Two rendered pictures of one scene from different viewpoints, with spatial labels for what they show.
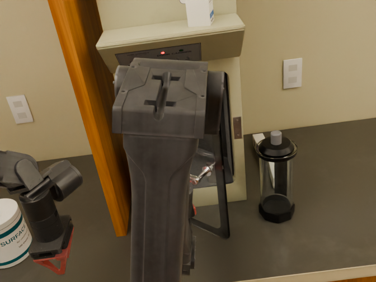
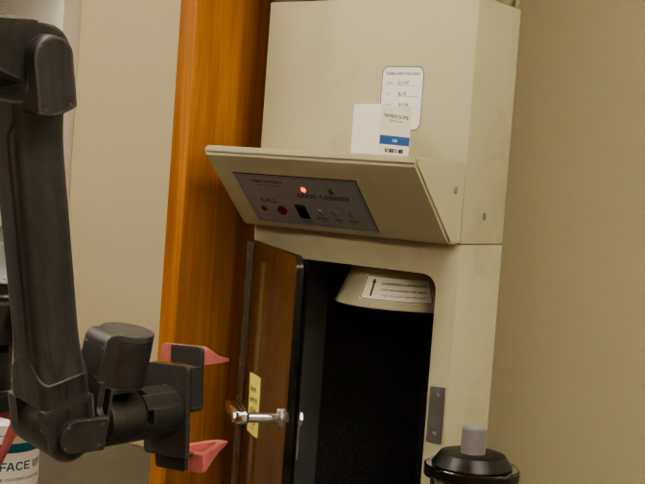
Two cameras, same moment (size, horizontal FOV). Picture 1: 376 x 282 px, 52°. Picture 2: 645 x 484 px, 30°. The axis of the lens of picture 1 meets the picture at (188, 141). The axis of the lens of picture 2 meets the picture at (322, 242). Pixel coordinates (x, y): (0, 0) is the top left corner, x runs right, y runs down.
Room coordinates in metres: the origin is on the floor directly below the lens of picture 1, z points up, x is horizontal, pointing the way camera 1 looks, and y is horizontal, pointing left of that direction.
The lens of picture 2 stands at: (-0.36, -0.84, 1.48)
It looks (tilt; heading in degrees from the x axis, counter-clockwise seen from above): 3 degrees down; 34
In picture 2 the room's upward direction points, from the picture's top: 4 degrees clockwise
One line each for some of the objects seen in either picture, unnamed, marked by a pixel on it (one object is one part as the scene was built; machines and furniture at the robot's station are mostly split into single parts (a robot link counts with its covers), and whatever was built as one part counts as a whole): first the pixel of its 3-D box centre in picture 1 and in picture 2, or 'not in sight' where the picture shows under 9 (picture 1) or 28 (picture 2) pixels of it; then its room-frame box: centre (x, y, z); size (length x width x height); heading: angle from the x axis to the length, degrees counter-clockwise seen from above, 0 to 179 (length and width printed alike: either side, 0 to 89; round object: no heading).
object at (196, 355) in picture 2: not in sight; (198, 374); (0.69, 0.04, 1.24); 0.09 x 0.07 x 0.07; 178
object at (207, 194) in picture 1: (174, 161); (264, 407); (0.82, 0.04, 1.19); 0.30 x 0.01 x 0.40; 48
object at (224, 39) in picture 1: (173, 49); (328, 193); (0.87, 0.01, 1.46); 0.32 x 0.11 x 0.10; 89
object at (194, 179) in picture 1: (188, 172); (250, 412); (0.75, 0.01, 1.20); 0.10 x 0.05 x 0.03; 48
